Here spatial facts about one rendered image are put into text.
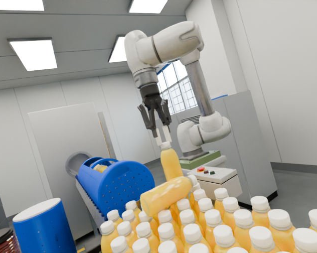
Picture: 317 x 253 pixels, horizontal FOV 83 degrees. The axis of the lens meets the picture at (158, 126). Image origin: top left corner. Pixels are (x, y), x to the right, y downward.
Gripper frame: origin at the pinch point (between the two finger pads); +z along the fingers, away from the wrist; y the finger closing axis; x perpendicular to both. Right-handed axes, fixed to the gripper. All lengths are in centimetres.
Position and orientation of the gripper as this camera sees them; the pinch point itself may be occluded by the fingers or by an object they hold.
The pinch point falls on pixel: (162, 135)
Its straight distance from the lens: 70.7
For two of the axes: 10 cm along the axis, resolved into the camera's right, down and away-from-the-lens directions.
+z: 2.8, 9.6, 0.2
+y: -8.3, 2.5, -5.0
